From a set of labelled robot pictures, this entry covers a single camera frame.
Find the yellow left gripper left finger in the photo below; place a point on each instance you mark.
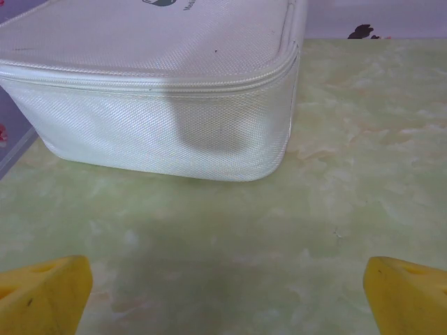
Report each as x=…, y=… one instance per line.
x=45, y=296

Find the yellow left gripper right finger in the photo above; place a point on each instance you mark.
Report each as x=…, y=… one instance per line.
x=408, y=300

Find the white plastic box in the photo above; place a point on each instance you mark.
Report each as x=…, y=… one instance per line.
x=139, y=104

